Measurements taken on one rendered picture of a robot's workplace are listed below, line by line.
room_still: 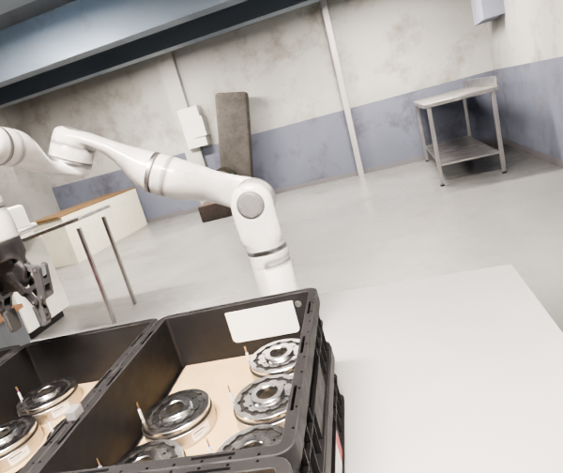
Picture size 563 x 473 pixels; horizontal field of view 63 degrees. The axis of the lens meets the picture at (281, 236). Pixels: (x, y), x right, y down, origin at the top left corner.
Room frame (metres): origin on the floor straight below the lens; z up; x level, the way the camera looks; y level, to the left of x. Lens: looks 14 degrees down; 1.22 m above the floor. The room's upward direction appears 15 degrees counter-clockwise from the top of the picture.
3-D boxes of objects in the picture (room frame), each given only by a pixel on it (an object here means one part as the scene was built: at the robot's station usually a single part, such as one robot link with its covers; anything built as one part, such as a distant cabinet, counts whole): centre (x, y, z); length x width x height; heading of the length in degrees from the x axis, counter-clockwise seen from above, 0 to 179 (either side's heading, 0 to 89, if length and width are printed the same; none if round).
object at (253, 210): (0.99, 0.04, 1.02); 0.09 x 0.09 x 0.17; 81
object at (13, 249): (0.76, 0.46, 1.11); 0.08 x 0.08 x 0.09
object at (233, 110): (7.56, 0.57, 0.94); 1.12 x 1.11 x 1.88; 164
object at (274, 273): (0.99, 0.04, 0.87); 0.09 x 0.09 x 0.17; 79
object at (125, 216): (7.72, 3.02, 0.37); 2.17 x 0.69 x 0.73; 164
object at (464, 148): (6.12, -2.59, 0.53); 2.13 x 0.78 x 1.07; 164
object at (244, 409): (0.57, 0.08, 0.86); 0.10 x 0.10 x 0.01
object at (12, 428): (0.66, 0.51, 0.86); 0.05 x 0.05 x 0.01
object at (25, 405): (0.77, 0.48, 0.86); 0.10 x 0.10 x 0.01
